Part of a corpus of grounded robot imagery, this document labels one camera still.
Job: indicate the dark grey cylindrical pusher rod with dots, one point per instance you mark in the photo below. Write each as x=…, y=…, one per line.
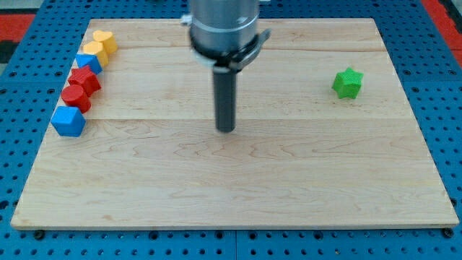
x=224, y=83

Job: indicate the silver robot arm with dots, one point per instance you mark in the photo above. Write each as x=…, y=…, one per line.
x=223, y=33

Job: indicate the blue cube block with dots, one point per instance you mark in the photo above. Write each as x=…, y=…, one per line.
x=68, y=121

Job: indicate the light wooden board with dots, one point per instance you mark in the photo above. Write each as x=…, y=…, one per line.
x=300, y=158

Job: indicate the green star block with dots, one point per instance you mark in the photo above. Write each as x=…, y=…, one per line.
x=348, y=83

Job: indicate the yellow heart block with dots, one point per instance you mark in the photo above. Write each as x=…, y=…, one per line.
x=107, y=39

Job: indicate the yellow pentagon block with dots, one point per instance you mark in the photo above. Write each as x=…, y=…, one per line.
x=97, y=49

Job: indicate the red star block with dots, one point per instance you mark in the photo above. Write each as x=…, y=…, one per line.
x=85, y=78

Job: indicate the blue triangle block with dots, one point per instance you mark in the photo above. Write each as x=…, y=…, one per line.
x=90, y=60

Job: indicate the red cylinder block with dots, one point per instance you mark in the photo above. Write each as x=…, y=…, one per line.
x=75, y=96

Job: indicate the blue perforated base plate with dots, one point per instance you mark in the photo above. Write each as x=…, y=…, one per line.
x=39, y=40

